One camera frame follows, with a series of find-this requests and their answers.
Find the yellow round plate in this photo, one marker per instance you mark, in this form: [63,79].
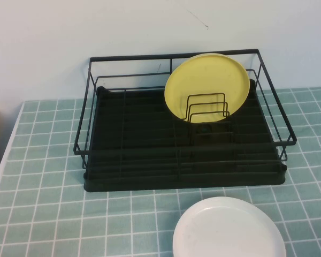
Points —
[203,77]

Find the white round plate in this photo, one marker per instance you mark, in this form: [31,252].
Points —
[224,230]

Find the green tile-pattern tablecloth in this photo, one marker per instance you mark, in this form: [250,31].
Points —
[42,203]

